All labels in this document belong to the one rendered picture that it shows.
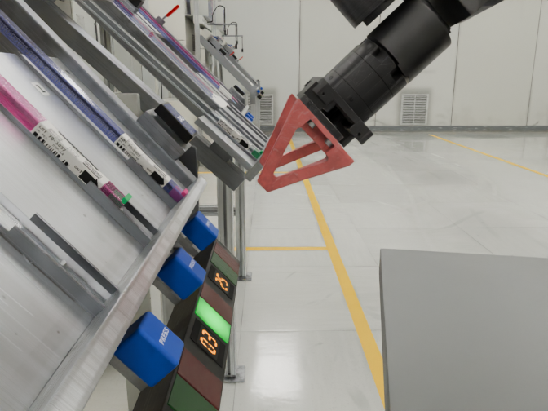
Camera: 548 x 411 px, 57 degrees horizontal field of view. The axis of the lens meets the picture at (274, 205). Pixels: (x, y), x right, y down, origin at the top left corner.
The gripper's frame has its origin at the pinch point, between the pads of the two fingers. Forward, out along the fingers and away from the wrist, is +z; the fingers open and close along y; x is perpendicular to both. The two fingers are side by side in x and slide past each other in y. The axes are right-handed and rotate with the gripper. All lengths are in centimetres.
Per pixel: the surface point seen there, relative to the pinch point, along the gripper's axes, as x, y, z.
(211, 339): 4.4, 14.1, 9.9
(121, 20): -41, -85, 12
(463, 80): 205, -752, -216
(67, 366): -3.7, 29.7, 7.4
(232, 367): 45, -80, 57
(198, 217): -1.4, 1.3, 7.9
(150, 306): 8, -37, 38
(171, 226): -3.4, 11.4, 6.7
